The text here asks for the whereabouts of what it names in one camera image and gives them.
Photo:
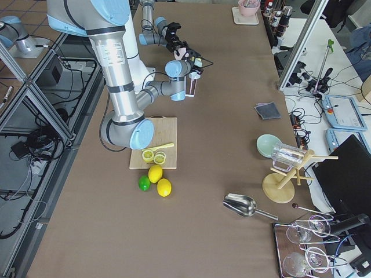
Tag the clear glass pitcher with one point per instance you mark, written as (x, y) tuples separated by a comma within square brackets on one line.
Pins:
[(285, 157)]

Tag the green lime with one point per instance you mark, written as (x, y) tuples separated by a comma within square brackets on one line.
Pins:
[(144, 183)]

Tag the wine glass rack tray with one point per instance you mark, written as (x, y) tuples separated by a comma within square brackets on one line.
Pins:
[(300, 247)]

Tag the aluminium frame post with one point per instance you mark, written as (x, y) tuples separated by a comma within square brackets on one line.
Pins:
[(303, 38)]

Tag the wooden mug tree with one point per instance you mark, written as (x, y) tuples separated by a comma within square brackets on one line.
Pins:
[(278, 186)]

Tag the yellow plastic knife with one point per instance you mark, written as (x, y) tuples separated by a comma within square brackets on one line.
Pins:
[(168, 145)]

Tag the white wire cup rack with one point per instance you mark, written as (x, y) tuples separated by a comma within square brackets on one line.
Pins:
[(191, 84)]

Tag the black monitor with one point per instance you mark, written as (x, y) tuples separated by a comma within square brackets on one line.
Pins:
[(346, 181)]

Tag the grey folded cloth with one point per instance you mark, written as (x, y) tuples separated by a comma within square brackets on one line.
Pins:
[(267, 111)]

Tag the cream tray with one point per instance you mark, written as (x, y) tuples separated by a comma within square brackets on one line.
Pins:
[(240, 19)]

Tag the pink bowl of ice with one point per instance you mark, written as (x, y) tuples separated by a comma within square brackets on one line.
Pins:
[(248, 8)]

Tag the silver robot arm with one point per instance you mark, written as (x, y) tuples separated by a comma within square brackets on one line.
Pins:
[(159, 31), (109, 27)]

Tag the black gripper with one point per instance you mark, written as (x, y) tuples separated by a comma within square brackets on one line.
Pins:
[(175, 43), (192, 77)]

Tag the green plastic cup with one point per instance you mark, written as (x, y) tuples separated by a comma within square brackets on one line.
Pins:
[(198, 62)]

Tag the blue teach pendant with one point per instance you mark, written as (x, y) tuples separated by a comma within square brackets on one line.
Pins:
[(342, 113), (335, 137)]

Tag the lemon slice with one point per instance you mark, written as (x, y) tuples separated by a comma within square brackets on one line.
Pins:
[(159, 158), (147, 155)]

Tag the pink plastic cup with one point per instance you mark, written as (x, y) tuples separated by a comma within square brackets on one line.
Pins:
[(181, 53)]

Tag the green bowl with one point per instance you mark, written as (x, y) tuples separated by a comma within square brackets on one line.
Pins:
[(265, 144)]

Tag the yellow lemon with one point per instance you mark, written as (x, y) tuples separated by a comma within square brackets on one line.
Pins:
[(164, 187), (155, 173)]

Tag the metal scoop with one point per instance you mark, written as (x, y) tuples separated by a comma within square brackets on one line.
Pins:
[(244, 206)]

